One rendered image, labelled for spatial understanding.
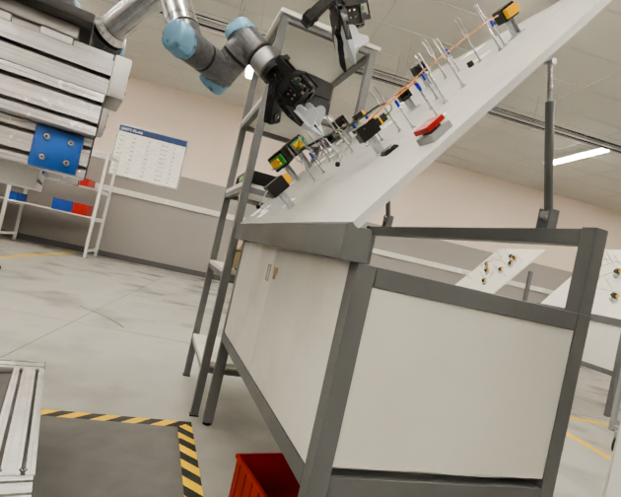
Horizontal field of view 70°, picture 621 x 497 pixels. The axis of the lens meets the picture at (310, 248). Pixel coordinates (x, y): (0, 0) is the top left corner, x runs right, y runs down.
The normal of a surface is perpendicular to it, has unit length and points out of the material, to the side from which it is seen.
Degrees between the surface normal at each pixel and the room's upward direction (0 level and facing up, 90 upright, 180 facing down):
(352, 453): 90
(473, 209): 90
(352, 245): 90
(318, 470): 90
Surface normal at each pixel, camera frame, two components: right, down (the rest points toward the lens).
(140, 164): 0.17, 0.02
